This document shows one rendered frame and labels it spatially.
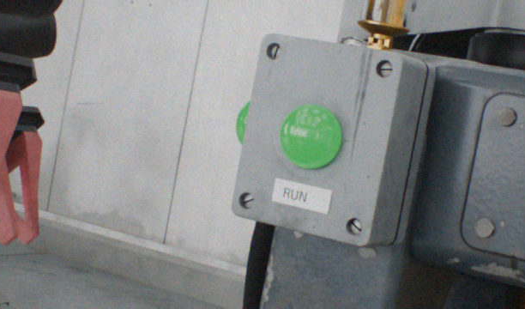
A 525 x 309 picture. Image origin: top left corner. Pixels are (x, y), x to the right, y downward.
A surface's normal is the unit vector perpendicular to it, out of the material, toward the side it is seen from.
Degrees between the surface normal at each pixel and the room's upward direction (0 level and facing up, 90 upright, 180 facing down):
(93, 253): 90
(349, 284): 90
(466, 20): 90
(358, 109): 90
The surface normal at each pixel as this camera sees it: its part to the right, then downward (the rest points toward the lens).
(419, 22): -0.97, -0.17
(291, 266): -0.48, -0.04
